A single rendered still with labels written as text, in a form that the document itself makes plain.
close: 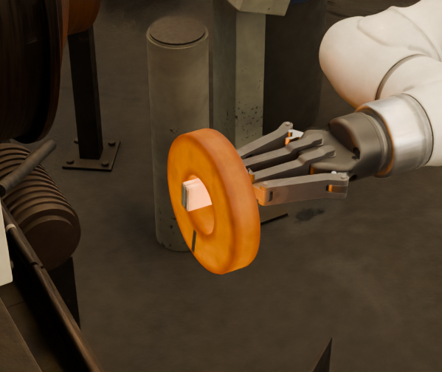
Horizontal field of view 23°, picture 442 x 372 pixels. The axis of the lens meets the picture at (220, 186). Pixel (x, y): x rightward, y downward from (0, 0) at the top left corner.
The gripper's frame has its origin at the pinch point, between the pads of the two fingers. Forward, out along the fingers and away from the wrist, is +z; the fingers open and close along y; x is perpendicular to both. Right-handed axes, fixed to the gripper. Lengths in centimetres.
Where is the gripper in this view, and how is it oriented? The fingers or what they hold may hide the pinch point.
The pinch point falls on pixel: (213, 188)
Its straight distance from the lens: 115.2
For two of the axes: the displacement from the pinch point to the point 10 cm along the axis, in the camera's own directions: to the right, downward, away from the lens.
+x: 0.4, -8.0, -5.9
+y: -4.8, -5.4, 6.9
